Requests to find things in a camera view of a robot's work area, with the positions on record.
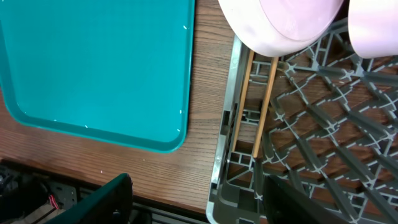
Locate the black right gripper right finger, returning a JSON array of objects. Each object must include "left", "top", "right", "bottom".
[{"left": 263, "top": 175, "right": 348, "bottom": 224}]

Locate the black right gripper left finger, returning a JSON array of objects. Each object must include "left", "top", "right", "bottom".
[{"left": 46, "top": 173, "right": 132, "bottom": 224}]

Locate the wooden chopstick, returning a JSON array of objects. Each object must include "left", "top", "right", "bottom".
[
  {"left": 252, "top": 57, "right": 279, "bottom": 158},
  {"left": 232, "top": 50, "right": 254, "bottom": 151}
]

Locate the pink plate with rice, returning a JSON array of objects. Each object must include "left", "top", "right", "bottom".
[{"left": 218, "top": 0, "right": 343, "bottom": 57}]

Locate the grey dishwasher rack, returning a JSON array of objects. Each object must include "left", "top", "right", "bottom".
[{"left": 206, "top": 19, "right": 397, "bottom": 223}]

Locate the teal serving tray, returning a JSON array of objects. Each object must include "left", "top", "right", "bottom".
[{"left": 1, "top": 0, "right": 195, "bottom": 153}]

